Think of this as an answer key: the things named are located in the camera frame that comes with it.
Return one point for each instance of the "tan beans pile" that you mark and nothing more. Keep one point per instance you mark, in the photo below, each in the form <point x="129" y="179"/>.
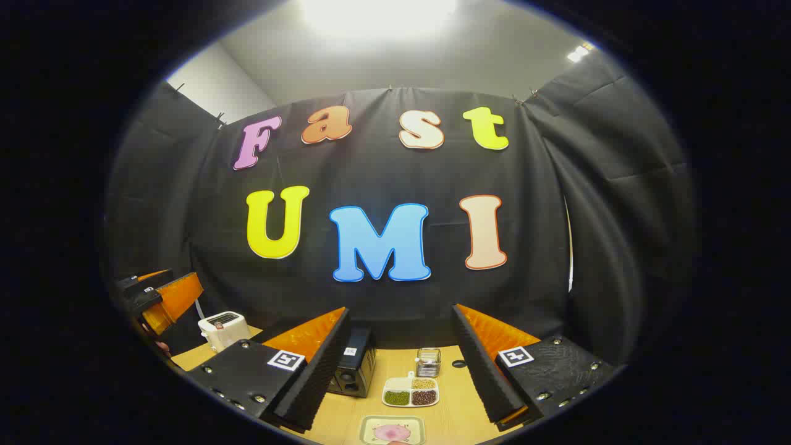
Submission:
<point x="423" y="383"/>

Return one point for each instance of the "large ceiling light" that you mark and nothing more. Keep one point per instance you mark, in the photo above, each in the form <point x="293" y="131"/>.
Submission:
<point x="377" y="12"/>

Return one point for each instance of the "black electric oven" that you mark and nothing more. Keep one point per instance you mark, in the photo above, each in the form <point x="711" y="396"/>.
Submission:
<point x="358" y="371"/>

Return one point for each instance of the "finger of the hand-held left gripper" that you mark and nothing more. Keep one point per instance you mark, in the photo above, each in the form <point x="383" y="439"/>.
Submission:
<point x="179" y="300"/>
<point x="156" y="275"/>

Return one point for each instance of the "white divided plate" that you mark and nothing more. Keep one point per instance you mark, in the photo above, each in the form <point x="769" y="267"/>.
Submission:
<point x="390" y="384"/>

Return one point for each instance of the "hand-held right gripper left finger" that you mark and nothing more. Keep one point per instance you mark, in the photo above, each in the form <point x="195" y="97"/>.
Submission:
<point x="315" y="383"/>

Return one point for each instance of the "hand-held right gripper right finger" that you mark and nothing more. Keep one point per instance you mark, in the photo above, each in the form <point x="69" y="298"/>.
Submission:
<point x="485" y="377"/>

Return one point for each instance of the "green beans pile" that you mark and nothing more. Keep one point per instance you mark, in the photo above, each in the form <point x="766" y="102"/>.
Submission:
<point x="397" y="398"/>

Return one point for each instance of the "small ceiling light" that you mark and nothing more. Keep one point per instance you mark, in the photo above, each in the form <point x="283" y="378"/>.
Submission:
<point x="578" y="53"/>

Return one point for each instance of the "white square food plate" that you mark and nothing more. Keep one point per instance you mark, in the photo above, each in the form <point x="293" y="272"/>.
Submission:
<point x="369" y="426"/>

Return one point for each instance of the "pink round food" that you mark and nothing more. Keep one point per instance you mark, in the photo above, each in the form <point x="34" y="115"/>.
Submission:
<point x="392" y="432"/>

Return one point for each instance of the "dark red beans pile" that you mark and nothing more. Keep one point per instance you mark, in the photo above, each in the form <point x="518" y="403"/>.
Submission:
<point x="424" y="397"/>

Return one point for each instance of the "clear glass holder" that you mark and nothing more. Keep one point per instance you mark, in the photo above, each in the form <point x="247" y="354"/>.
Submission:
<point x="428" y="363"/>

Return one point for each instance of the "white toaster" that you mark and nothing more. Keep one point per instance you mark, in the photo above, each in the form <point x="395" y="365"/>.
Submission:
<point x="225" y="334"/>

